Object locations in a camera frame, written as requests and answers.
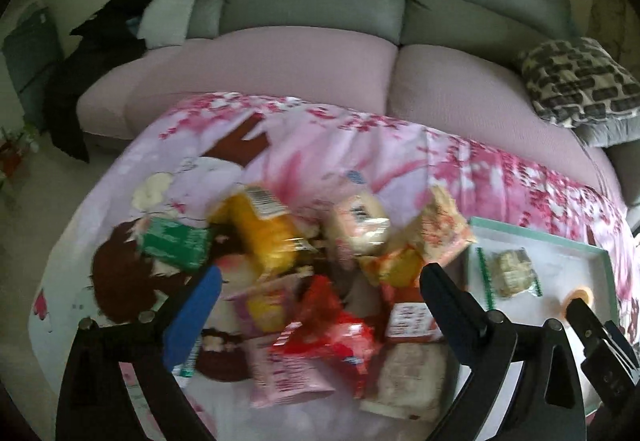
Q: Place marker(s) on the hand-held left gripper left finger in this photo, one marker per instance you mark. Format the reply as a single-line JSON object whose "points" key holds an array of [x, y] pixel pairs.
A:
{"points": [[200, 316]]}

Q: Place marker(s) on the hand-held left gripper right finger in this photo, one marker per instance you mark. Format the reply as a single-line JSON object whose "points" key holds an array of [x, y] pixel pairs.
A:
{"points": [[450, 311]]}

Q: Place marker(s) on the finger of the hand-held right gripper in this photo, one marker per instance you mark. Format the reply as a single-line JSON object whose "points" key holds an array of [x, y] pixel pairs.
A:
{"points": [[585, 323]]}

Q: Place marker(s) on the red white biscuit packet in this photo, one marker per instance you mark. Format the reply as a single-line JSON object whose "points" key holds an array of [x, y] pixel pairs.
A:
{"points": [[407, 321]]}

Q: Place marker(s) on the white tray with green rim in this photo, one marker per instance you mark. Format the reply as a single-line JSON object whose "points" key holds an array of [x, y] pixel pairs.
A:
{"points": [[550, 261]]}

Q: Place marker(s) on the pale beige snack packet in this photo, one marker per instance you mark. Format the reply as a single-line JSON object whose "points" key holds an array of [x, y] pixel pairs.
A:
{"points": [[410, 378]]}

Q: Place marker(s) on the green snack packet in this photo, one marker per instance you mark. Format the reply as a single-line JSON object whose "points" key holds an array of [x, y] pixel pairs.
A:
{"points": [[170, 241]]}

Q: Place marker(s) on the bright red snack packet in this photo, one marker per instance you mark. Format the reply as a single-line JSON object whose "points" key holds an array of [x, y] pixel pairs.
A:
{"points": [[325, 326]]}

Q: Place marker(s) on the orange jelly cup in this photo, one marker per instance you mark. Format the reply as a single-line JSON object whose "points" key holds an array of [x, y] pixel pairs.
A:
{"points": [[580, 293]]}

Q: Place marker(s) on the yellow pink snack packet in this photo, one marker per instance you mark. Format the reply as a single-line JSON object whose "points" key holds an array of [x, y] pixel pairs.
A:
{"points": [[260, 308]]}

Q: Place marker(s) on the orange snack packet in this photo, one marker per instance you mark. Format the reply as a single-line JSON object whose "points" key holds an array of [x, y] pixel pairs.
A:
{"points": [[395, 268]]}

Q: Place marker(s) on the green-edged cracker packet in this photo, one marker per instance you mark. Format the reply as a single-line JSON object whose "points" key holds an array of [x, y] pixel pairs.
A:
{"points": [[512, 271]]}

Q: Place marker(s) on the yellow cake packet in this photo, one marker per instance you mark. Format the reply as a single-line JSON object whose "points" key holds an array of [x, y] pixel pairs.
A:
{"points": [[260, 231]]}

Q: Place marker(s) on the round bread packet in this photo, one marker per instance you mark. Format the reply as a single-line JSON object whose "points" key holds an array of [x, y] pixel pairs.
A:
{"points": [[357, 221]]}

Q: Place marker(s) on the grey cushion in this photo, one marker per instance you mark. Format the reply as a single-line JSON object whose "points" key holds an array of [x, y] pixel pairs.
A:
{"points": [[610, 133]]}

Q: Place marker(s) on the pink printed blanket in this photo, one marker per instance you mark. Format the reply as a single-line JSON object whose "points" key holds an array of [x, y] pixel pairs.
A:
{"points": [[310, 146]]}

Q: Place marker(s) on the black beige patterned cushion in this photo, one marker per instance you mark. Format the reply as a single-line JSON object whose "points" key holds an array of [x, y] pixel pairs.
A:
{"points": [[580, 76]]}

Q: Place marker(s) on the potted plant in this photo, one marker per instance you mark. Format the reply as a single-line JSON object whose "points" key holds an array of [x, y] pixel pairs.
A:
{"points": [[15, 151]]}

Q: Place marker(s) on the pink sofa seat cover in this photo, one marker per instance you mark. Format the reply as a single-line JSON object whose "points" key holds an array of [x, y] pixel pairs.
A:
{"points": [[300, 66]]}

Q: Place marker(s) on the black clothing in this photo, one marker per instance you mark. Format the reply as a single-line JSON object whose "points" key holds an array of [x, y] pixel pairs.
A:
{"points": [[95, 61]]}

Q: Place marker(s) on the light grey pillow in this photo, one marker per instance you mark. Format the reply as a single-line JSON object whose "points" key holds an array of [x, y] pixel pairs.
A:
{"points": [[170, 13]]}

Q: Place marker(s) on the teal cabinet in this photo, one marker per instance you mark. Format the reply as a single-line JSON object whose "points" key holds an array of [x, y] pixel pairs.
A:
{"points": [[32, 61]]}

